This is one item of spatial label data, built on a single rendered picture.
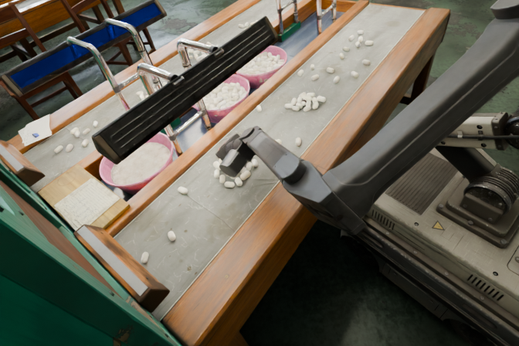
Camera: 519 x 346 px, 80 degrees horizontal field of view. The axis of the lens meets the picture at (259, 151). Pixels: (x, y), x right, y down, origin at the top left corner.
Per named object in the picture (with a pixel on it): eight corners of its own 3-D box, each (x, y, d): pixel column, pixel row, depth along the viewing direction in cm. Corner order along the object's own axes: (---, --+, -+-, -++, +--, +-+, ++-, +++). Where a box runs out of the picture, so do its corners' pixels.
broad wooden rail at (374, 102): (441, 43, 167) (451, 8, 154) (213, 371, 78) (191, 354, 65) (418, 39, 173) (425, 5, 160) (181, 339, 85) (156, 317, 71)
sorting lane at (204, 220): (424, 14, 163) (425, 10, 162) (163, 323, 75) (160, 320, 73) (369, 7, 179) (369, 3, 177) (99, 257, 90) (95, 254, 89)
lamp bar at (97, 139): (279, 39, 99) (276, 17, 94) (117, 166, 69) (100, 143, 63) (259, 35, 103) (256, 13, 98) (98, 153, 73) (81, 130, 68)
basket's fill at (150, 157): (187, 164, 117) (182, 154, 113) (140, 206, 106) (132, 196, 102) (151, 143, 128) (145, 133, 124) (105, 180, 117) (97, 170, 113)
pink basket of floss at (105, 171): (184, 143, 126) (176, 126, 120) (177, 196, 108) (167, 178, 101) (121, 154, 128) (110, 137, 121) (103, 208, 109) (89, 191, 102)
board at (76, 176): (130, 206, 96) (129, 204, 95) (88, 243, 88) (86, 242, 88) (79, 165, 113) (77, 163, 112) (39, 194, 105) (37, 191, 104)
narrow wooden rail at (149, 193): (368, 18, 183) (370, -1, 175) (110, 266, 95) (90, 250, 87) (359, 17, 186) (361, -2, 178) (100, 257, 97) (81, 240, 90)
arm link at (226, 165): (276, 146, 86) (254, 125, 84) (256, 178, 81) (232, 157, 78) (254, 152, 96) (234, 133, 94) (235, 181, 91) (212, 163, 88)
